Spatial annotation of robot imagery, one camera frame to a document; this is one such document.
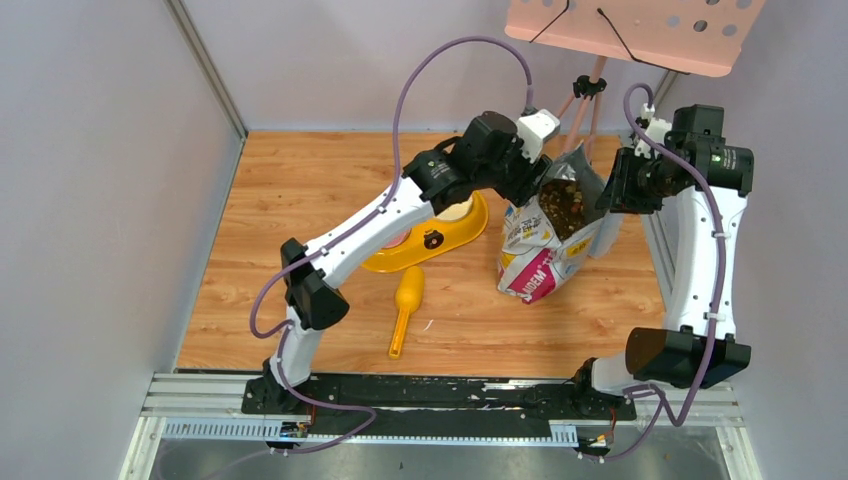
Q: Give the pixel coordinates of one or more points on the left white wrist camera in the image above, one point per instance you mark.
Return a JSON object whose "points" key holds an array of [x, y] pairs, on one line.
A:
{"points": [[535, 130]]}

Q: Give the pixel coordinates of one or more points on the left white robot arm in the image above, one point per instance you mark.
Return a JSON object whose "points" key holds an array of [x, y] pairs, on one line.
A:
{"points": [[494, 152]]}

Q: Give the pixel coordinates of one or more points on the yellow plastic scoop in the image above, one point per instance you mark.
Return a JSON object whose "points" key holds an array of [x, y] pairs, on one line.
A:
{"points": [[408, 299]]}

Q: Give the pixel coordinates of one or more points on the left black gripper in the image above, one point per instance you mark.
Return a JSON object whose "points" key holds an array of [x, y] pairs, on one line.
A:
{"points": [[527, 183]]}

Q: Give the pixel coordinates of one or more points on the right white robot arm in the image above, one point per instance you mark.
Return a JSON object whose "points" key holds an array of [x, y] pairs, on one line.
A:
{"points": [[688, 161]]}

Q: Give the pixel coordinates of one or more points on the pink bowl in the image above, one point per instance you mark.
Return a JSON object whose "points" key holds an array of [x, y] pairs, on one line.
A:
{"points": [[397, 241]]}

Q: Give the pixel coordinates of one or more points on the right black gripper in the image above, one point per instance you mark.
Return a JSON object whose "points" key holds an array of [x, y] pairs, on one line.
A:
{"points": [[619, 195]]}

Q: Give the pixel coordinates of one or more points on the pink music stand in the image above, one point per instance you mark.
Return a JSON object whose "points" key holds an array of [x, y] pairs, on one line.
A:
{"points": [[689, 37]]}

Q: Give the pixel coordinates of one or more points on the cream bowl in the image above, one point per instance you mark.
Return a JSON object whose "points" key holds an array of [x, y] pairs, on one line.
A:
{"points": [[456, 212]]}

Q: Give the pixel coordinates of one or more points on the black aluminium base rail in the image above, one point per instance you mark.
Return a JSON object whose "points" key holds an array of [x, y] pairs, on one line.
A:
{"points": [[392, 410]]}

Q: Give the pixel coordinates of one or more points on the pet food bag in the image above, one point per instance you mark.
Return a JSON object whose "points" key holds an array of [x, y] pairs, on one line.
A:
{"points": [[547, 241]]}

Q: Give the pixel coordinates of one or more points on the yellow double pet feeder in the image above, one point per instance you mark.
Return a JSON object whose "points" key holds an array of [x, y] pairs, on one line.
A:
{"points": [[432, 238]]}

